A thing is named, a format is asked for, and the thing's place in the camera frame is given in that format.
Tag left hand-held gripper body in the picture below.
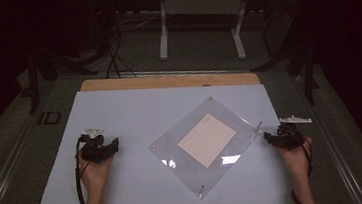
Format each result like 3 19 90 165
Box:
76 125 116 166

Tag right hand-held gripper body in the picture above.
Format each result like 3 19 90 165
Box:
272 113 315 152

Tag clear acrylic photo frame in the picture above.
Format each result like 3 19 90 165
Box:
144 90 270 204

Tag photo print paper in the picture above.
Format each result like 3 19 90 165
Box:
173 110 240 172

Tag person's left hand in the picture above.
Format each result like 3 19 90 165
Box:
77 148 118 194

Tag person's right hand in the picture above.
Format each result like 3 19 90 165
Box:
274 136 318 181

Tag white table mat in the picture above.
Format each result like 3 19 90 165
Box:
21 71 297 204

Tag black tripod stand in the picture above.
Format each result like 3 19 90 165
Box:
243 0 324 112

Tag black metal stand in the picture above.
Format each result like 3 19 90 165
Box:
21 43 62 115

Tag long metal frame pin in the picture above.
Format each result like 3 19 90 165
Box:
251 120 265 140
196 184 206 201

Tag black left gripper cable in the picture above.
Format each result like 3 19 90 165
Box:
70 135 95 204

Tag black floor bracket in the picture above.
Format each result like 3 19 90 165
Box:
36 109 64 127

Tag black floor cables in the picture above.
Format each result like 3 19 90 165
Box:
99 17 138 81

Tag white floor cable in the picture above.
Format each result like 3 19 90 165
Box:
116 6 166 36

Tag white metal desk frame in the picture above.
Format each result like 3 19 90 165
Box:
153 0 260 69

